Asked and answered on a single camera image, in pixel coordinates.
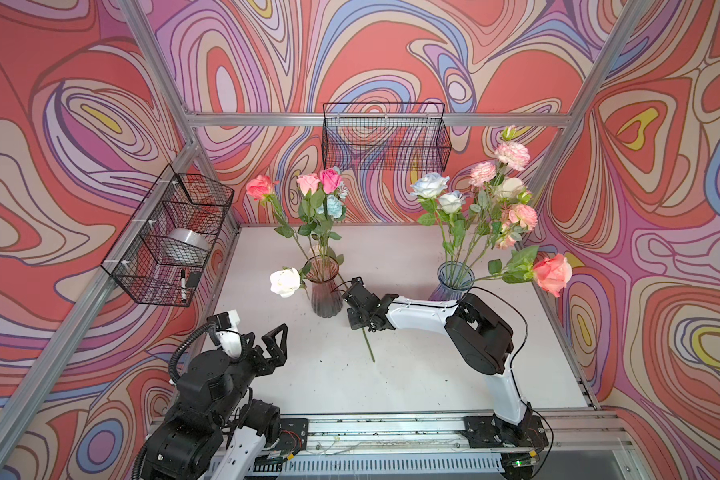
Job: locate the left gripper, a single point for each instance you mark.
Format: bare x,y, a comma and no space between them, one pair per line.
264,366

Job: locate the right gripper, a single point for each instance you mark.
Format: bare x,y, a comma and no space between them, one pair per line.
355,324

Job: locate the cream blush rose stem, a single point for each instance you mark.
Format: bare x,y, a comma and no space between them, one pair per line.
368,345

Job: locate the pink grey glass vase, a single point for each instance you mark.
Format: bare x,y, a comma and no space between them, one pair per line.
325,298

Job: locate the purple glass vase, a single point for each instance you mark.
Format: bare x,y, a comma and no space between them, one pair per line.
454,280

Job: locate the light blue carnation stem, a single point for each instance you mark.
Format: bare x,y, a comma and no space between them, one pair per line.
332,210

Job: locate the blue white rose stem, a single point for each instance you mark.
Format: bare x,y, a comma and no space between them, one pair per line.
454,224

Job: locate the pale pink rose stem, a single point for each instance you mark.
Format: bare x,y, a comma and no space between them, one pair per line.
313,213

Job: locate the red pink rose stem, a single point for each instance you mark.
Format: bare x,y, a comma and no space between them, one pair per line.
262,189

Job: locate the large salmon pink rose stem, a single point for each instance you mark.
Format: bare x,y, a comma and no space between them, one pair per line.
551,274

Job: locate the pink carnation stem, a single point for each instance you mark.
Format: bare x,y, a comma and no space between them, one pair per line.
496,180

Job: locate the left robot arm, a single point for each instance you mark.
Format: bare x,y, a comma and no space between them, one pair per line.
214,403

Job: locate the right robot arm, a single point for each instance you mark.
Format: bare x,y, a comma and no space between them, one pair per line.
483,339

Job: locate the black marker pen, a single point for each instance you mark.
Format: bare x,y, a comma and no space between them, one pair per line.
183,286

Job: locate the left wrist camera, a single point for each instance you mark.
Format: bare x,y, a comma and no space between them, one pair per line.
225,333

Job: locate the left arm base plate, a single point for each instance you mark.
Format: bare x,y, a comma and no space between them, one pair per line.
293,436

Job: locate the black wire basket left wall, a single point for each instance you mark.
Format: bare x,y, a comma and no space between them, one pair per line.
176,226

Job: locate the black wire basket wall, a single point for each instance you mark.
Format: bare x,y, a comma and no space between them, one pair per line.
176,226
385,136

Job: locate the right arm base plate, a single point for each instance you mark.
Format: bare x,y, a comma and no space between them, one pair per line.
492,432

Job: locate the black wire basket back wall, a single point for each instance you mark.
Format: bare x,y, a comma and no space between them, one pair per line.
385,136

